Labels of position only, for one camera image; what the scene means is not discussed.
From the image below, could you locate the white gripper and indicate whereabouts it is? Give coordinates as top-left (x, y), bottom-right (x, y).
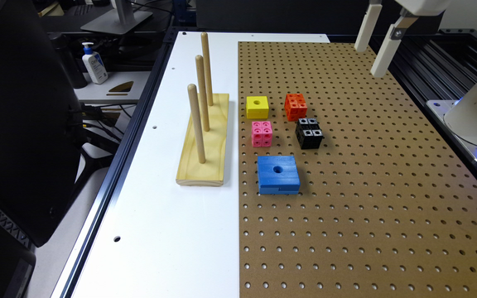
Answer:
top-left (354, 0), bottom-right (452, 78)

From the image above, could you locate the blue block with hole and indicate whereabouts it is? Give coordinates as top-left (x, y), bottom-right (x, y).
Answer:
top-left (257, 156), bottom-right (301, 195)

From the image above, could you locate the orange cube block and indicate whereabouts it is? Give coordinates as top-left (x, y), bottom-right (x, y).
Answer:
top-left (284, 94), bottom-right (307, 121)

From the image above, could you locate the black cube block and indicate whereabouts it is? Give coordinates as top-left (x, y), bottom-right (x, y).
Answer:
top-left (295, 118), bottom-right (324, 150)

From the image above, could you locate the yellow block with hole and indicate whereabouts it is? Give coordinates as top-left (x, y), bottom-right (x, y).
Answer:
top-left (246, 96), bottom-right (269, 119)

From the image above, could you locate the pink cube block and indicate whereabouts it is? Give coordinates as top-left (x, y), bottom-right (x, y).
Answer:
top-left (251, 121), bottom-right (272, 147)

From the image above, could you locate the rear wooden peg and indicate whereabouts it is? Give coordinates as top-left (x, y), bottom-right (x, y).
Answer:
top-left (200, 31), bottom-right (214, 106)

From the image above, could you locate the wooden peg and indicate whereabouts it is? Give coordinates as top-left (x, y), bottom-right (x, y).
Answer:
top-left (200, 31), bottom-right (214, 106)
top-left (195, 55), bottom-right (210, 132)
top-left (187, 84), bottom-right (206, 164)

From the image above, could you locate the brown pegboard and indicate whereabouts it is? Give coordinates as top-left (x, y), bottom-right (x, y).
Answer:
top-left (238, 41), bottom-right (477, 297)

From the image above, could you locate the middle wooden peg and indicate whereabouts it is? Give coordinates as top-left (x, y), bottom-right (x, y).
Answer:
top-left (195, 55), bottom-right (210, 132)

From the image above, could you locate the front wooden peg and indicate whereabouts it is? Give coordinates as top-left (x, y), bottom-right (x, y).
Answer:
top-left (187, 84), bottom-right (206, 164)

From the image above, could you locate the wooden peg base board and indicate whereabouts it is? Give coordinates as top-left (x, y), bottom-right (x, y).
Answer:
top-left (176, 94), bottom-right (229, 186)

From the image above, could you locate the silver monitor stand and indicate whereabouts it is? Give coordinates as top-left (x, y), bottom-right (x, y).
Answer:
top-left (80, 0), bottom-right (152, 35)

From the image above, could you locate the white lotion pump bottle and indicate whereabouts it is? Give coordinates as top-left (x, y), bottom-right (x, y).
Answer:
top-left (82, 42), bottom-right (108, 84)

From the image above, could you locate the black cylindrical bottle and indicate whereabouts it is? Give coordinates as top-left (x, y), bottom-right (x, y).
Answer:
top-left (48, 32), bottom-right (88, 89)

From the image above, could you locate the black office chair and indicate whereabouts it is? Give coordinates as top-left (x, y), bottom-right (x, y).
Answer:
top-left (0, 0), bottom-right (117, 247)

